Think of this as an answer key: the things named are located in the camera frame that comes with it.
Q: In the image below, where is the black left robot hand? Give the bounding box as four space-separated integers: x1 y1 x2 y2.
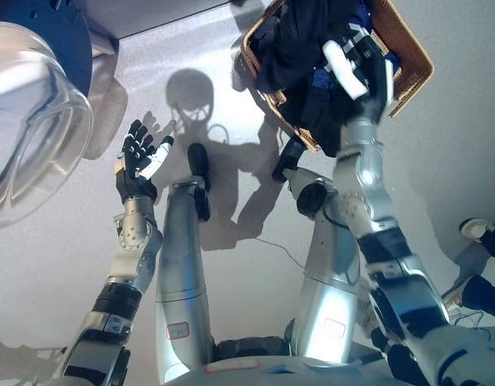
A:
113 118 177 203

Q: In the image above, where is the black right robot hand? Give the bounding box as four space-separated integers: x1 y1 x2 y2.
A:
321 23 395 122

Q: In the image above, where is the black garment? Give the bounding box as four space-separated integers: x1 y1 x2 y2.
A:
252 0 389 158

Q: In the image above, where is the brown wicker laundry basket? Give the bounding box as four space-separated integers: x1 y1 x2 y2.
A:
239 0 436 154

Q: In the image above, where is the dark grey washing machine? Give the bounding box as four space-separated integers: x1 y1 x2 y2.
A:
76 0 237 57

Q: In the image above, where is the navy blue garment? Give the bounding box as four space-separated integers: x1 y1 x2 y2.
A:
310 0 406 90

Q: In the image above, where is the black left robot foot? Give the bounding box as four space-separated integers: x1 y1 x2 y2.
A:
186 142 212 223

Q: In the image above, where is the black robot foot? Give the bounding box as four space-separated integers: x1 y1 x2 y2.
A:
271 140 306 183
186 142 212 223

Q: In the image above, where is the silver left robot leg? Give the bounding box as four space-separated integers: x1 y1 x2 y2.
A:
153 179 215 385

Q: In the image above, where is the silver robot leg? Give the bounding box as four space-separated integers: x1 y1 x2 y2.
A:
153 179 215 385
285 166 362 365

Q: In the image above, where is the round glass washer door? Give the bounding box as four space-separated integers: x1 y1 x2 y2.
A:
0 0 95 232

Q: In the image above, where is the black right robot foot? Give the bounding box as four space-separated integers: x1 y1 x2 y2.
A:
271 140 306 183

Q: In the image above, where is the dark trouser leg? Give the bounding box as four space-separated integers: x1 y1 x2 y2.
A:
460 274 495 327
479 224 495 263

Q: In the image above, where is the silver right robot leg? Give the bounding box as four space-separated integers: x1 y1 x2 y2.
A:
285 166 362 365

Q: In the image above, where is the grey robot torso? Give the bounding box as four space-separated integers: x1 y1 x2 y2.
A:
158 336 393 386

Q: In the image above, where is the thin grey floor cable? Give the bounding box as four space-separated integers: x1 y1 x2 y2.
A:
254 236 309 271

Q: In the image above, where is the thin black floor cable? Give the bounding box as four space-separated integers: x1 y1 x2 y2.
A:
447 307 495 337

